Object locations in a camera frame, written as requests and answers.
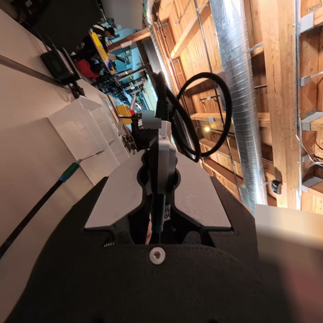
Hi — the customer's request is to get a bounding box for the clear plastic bin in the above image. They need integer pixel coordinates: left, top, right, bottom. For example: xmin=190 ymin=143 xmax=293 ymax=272
xmin=48 ymin=109 xmax=121 ymax=178
xmin=88 ymin=97 xmax=132 ymax=164

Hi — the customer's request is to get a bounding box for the red chair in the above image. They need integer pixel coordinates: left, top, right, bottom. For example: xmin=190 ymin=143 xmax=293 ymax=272
xmin=76 ymin=59 xmax=100 ymax=79

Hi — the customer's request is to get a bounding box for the silver insulated pipe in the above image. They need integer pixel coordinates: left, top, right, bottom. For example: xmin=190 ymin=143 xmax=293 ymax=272
xmin=142 ymin=0 xmax=177 ymax=95

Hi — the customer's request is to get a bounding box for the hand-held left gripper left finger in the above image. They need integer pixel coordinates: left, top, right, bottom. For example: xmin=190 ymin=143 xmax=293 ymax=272
xmin=84 ymin=150 xmax=152 ymax=244

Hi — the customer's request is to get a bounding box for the yellow panel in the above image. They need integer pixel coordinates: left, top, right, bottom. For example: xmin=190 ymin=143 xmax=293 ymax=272
xmin=90 ymin=32 xmax=108 ymax=59

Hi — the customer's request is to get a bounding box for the silver ventilation duct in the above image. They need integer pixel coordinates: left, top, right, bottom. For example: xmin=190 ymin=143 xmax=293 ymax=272
xmin=209 ymin=0 xmax=268 ymax=206

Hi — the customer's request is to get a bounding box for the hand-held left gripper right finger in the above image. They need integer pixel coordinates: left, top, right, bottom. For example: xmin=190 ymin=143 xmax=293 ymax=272
xmin=167 ymin=156 xmax=232 ymax=229

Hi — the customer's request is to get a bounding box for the black timer device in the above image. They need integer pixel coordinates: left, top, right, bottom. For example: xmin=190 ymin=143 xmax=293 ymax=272
xmin=40 ymin=49 xmax=76 ymax=82

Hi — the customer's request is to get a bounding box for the yellow storage bin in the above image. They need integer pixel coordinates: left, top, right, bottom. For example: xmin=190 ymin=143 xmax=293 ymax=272
xmin=116 ymin=104 xmax=133 ymax=126

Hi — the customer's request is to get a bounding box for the black braided hdmi cable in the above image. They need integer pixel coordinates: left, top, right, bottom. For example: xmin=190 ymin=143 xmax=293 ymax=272
xmin=153 ymin=71 xmax=233 ymax=163
xmin=0 ymin=162 xmax=81 ymax=260

